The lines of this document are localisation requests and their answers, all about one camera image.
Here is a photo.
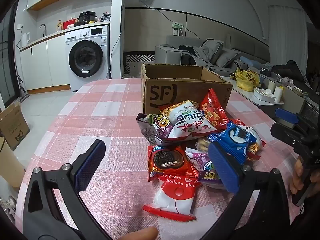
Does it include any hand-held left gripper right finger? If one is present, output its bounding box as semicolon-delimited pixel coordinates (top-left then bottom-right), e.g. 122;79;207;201
200;142;292;240

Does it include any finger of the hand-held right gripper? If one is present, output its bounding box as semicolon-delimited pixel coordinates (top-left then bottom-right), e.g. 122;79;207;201
275;108;300;129
271;122;302;147

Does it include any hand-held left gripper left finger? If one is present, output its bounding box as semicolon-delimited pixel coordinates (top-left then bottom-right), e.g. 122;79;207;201
23;139;111;240

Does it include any purple packet with blue logo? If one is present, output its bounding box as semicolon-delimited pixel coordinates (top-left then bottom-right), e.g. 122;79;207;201
186;147;225;190

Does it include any blue cookie packet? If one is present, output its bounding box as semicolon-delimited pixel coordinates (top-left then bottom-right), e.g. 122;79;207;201
207;122;260;165

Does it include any clear biscuit packet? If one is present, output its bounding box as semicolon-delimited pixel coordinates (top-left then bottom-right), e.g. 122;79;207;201
195;136;213;153

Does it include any red chocolate cookie packet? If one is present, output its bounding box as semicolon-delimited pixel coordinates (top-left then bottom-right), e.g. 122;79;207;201
147;145;199;182

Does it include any white and red packet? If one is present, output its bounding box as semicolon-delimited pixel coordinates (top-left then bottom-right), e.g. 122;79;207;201
142;174;202;222

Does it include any white noodle snack packet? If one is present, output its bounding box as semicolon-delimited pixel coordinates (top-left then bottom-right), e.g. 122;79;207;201
159;100;218;142

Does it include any red biscuit snack packet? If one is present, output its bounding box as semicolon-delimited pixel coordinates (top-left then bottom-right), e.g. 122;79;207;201
199;88;229;130

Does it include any purple candy packet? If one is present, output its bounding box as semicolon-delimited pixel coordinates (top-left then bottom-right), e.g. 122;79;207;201
136;113;175;145

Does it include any brown cardboard box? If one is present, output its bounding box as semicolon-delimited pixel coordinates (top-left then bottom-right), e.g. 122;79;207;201
141;63;233;117

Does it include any person's right hand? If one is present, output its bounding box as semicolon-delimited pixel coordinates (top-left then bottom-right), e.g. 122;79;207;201
289;155;320;197

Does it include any person's left hand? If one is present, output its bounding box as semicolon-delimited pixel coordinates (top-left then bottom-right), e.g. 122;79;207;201
117;227;159;240

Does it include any grey coffee table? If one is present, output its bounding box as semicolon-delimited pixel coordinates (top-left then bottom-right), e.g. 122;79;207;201
225;72;307;113

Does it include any white food container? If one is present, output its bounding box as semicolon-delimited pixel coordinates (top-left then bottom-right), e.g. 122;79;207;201
253;87;277;103

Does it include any black coat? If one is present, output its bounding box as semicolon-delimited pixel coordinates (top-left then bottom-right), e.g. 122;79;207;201
271;60;313;93

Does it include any yellow plastic bag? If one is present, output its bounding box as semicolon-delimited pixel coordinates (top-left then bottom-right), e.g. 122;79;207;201
234;67;260;92

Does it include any pink checked tablecloth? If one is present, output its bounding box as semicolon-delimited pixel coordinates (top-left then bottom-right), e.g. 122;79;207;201
15;77;303;240

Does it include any blue pillow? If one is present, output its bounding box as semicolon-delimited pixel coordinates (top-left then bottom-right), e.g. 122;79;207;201
240;56;263;67

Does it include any beige bin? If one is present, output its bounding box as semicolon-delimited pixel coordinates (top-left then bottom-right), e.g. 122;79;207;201
0;136;25;188

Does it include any small grey pillow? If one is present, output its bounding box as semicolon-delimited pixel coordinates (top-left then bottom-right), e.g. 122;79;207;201
216;47;240;68

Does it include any printed floor cardboard box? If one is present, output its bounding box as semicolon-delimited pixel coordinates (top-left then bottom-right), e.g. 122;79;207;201
0;102;31;151

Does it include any large grey pillow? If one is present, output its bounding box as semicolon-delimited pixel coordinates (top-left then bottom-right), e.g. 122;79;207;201
201;39;224;63

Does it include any white washing machine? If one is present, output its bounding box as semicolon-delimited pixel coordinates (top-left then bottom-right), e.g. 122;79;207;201
64;25;111;91

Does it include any white kitchen counter cabinet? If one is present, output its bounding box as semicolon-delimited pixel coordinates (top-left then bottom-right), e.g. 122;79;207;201
19;31;72;94

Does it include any dark clothing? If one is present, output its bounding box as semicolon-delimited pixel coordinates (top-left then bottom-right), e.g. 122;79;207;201
179;44;208;65

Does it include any black and white patterned basket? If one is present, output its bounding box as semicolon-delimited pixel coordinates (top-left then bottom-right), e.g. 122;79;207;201
124;51;155;77

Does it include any grey sofa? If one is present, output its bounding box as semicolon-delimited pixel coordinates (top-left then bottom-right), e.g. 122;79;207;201
154;34;272;78

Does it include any white kettle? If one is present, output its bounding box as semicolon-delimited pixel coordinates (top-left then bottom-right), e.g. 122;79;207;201
21;32;31;48

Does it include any red box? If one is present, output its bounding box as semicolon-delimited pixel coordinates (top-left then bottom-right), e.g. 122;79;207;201
62;19;77;30

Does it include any black pressure cooker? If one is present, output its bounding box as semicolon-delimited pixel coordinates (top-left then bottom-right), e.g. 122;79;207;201
74;11;97;27

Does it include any wall outlet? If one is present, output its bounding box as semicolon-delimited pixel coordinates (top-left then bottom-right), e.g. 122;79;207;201
172;22;184;36

